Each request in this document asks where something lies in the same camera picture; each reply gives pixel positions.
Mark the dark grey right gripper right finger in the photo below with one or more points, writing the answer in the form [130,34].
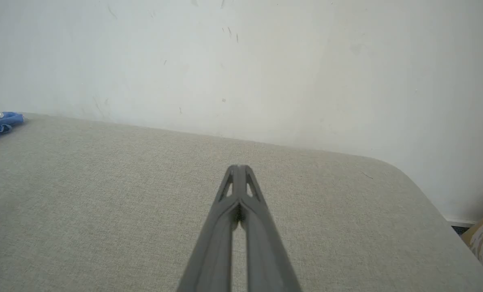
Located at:
[266,251]

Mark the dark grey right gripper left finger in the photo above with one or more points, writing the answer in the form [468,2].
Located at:
[215,247]

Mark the blue white red-striped garment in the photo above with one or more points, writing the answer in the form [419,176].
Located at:
[1,122]

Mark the beige grey fabric sofa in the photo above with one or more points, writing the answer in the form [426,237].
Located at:
[103,202]

